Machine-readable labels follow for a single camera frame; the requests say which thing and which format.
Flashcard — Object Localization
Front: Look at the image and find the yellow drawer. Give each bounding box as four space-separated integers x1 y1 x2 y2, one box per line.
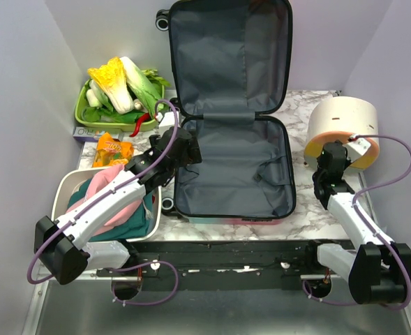
304 139 380 173

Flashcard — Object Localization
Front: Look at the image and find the cream cylindrical bucket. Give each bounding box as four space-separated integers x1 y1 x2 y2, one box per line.
303 96 380 172

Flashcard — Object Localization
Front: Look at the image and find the pink baseball cap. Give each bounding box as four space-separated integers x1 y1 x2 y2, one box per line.
71 164 142 234

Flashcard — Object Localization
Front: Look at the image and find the teal cloth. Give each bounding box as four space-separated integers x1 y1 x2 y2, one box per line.
67 178 153 242

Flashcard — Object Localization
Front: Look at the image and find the pink and teal kids suitcase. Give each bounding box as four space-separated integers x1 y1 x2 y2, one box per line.
167 1 297 225

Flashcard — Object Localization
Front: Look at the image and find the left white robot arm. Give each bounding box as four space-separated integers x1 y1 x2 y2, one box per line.
33 126 202 285

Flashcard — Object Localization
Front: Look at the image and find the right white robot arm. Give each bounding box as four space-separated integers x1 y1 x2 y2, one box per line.
302 135 411 310

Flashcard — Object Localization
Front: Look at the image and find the red chili pepper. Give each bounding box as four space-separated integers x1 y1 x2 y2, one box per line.
129 113 151 137

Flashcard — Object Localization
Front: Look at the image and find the white mushroom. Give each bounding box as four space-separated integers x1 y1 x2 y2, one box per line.
133 99 144 110

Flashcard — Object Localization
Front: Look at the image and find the orange snack bag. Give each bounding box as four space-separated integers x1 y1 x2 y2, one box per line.
92 133 134 168

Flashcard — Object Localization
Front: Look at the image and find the white rectangular plastic tub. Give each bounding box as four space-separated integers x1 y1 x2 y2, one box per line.
51 167 161 242

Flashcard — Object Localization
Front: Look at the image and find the white green bok choy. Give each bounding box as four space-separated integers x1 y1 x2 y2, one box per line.
119 57 170 119

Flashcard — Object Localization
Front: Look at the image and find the green vegetable tray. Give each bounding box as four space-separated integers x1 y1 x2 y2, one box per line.
74 79 166 133

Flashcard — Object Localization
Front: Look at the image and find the purple white box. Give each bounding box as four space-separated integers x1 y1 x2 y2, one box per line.
73 126 124 142

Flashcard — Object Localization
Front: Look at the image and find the yellow napa cabbage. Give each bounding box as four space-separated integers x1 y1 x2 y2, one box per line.
87 57 133 114

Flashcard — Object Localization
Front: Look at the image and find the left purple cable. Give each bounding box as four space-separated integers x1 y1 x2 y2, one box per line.
27 99 180 307

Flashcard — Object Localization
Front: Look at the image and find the purple cable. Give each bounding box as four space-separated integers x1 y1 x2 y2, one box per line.
27 99 180 307
302 134 411 311

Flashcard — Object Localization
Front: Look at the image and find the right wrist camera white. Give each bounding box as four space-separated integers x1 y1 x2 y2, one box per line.
343 135 371 164

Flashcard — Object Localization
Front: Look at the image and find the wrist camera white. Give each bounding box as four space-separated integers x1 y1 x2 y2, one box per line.
155 111 179 134
343 135 371 164

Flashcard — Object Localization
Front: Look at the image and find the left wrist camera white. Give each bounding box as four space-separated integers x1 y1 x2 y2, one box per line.
155 111 179 134

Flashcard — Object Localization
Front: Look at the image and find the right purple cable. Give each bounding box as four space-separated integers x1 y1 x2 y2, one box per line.
302 134 411 311

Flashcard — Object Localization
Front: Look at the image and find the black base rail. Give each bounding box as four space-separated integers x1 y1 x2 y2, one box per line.
97 239 331 291

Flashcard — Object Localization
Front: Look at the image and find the aluminium frame rail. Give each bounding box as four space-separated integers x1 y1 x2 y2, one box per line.
22 269 143 334

